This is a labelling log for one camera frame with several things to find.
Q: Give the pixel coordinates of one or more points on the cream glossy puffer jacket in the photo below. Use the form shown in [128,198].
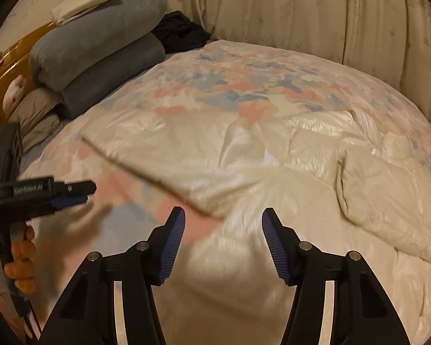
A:
[280,158]

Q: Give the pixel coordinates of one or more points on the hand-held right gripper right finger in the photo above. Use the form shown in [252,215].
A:
[274,244]

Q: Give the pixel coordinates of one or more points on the wooden headboard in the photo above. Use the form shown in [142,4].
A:
[7,57]

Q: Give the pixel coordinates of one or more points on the person's left hand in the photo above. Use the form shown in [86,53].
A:
[23,273]

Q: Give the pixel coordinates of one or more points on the white plush toy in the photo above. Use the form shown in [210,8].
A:
[14,91]

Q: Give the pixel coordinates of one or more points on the black cloth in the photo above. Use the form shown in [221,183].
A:
[181,32]

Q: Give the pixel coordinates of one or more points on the beige patterned curtain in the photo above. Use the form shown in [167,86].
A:
[309,10]

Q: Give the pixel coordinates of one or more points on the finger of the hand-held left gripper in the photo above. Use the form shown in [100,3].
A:
[70,202]
[79,188]

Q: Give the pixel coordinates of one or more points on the dark grey folded blanket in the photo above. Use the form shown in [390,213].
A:
[115,75]

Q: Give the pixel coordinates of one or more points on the beige pillow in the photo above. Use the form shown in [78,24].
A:
[37,115]

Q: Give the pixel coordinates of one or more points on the blue-grey folded blanket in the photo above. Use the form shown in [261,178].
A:
[100,32]

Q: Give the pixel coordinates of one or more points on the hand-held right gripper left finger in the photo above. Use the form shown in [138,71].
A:
[172,244]

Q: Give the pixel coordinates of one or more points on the floral bed quilt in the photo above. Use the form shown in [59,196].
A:
[244,79]

